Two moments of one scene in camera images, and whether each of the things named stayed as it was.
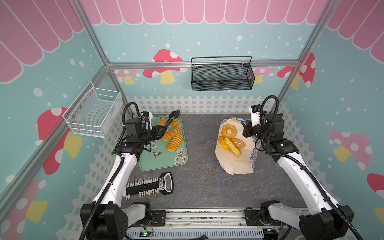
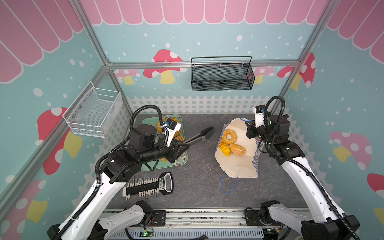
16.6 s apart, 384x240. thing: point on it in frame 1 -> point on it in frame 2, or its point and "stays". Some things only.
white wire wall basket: [96, 112] stays
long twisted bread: [170, 134] -> [178, 136]
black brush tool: [147, 187] stays
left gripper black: [157, 132] -> [173, 149]
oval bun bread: [238, 143] -> [237, 149]
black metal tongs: [172, 116] -> [199, 137]
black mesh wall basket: [222, 76] stays
